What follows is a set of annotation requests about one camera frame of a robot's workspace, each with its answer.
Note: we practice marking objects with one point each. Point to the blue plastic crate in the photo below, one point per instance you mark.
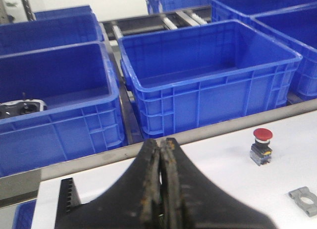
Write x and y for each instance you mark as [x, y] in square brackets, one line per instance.
[79, 87]
[196, 76]
[296, 29]

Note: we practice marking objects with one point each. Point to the blue far-left back crate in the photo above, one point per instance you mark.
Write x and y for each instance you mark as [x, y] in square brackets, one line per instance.
[33, 35]

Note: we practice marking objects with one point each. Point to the blue right plastic crate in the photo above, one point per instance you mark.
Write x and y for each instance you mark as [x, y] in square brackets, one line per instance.
[296, 29]

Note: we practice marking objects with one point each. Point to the black slotted board rack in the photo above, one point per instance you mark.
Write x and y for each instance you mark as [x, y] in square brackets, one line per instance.
[68, 201]

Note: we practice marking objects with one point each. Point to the blue crate below table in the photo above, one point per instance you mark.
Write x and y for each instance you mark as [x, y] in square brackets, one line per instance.
[24, 215]

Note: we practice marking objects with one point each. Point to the white remote controller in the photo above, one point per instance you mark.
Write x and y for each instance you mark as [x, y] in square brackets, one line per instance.
[21, 107]

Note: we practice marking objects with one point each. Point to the steel table edge rail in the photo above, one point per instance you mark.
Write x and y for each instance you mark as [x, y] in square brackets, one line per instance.
[23, 187]

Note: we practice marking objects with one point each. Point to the blue centre plastic crate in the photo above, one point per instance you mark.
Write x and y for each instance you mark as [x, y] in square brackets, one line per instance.
[196, 76]

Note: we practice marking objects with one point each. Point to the blue far back crate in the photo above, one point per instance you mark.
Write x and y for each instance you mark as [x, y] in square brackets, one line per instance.
[161, 6]

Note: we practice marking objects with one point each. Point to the roller conveyor track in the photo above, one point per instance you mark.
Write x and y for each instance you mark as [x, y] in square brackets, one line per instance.
[172, 20]

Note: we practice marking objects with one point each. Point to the red emergency stop button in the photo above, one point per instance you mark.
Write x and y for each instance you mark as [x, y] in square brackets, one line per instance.
[260, 151]

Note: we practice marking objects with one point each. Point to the blue left plastic crate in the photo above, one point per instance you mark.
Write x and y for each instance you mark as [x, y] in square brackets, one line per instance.
[79, 87]

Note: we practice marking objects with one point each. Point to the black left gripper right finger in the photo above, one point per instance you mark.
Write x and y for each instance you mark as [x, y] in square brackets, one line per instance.
[192, 201]

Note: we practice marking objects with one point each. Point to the blue far-right back crate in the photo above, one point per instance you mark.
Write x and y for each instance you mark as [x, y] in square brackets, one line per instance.
[244, 9]

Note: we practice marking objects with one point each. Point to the grey metal clamp block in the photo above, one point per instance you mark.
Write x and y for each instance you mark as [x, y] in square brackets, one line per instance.
[305, 200]

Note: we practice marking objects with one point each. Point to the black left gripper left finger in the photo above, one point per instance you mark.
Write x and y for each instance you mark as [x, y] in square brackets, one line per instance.
[132, 202]

